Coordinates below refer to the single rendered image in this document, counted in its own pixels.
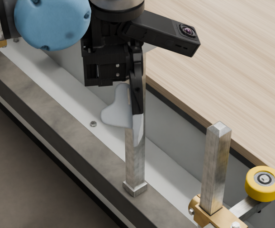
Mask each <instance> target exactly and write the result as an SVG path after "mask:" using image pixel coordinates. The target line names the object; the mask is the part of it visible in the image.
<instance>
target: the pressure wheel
mask: <svg viewBox="0 0 275 228"><path fill-rule="evenodd" d="M245 191H246V193H247V194H248V195H249V196H250V197H251V198H253V199H254V200H257V201H260V202H270V201H273V200H275V169H273V168H271V167H268V166H256V167H254V168H252V169H250V170H249V171H248V173H247V175H246V181H245Z"/></svg>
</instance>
